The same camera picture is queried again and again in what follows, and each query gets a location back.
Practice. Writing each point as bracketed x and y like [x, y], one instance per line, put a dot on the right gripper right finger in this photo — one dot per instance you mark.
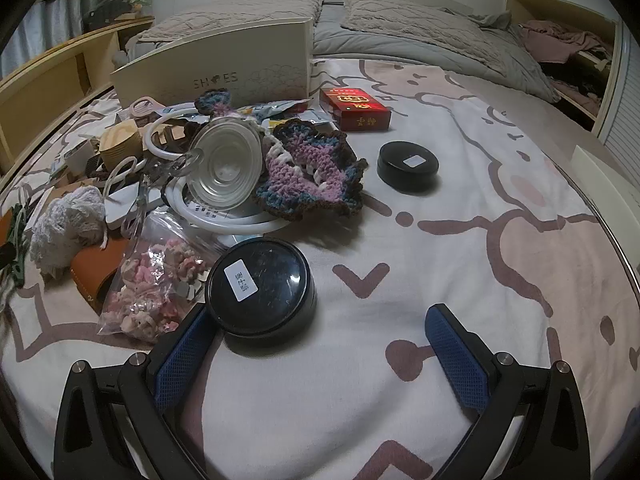
[552, 442]

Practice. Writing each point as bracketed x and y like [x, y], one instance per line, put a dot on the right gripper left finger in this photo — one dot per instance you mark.
[88, 440]

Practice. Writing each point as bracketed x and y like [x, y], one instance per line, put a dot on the large black round tin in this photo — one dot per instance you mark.
[261, 289]

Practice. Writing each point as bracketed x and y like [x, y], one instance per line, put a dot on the red cigarette carton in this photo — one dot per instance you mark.
[353, 109]

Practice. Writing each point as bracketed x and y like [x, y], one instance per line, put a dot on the bag of pink trinkets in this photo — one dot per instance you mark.
[160, 279]

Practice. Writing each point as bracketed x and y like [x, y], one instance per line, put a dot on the brown leather pouch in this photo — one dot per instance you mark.
[93, 270]

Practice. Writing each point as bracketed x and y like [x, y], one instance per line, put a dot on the white lace ball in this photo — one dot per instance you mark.
[70, 223]

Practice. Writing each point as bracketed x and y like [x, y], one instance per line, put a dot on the green clothespin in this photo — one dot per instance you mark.
[14, 246]

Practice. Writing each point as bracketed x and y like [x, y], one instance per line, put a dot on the cartoon print blanket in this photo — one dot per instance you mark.
[503, 240]

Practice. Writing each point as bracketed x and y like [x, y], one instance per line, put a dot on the wooden cup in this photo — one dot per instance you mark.
[119, 142]

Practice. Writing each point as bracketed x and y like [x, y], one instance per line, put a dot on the purple crochet doily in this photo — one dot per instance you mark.
[306, 169]

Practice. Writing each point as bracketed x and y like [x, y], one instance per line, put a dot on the small black round tin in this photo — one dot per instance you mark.
[407, 167]

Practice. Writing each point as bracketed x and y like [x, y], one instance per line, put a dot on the wooden bedside shelf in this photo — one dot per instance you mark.
[37, 95]

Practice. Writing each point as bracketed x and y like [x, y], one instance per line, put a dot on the white shoe box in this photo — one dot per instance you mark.
[256, 62]

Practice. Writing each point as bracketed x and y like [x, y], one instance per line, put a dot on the grey duvet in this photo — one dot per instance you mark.
[523, 73]

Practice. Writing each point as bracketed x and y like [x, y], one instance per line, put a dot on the grey curtain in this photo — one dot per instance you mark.
[47, 24]

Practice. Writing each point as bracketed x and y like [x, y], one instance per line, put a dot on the pink clothes pile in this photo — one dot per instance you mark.
[549, 42]

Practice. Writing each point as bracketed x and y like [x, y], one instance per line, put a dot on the left beige pillow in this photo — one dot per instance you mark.
[222, 13]

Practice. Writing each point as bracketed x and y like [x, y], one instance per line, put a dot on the beige pillow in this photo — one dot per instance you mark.
[410, 20]
[222, 13]

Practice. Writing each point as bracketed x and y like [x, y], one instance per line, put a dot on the right beige pillow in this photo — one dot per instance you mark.
[410, 20]

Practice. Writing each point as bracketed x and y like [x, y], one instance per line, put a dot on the white ring light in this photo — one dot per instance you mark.
[247, 219]

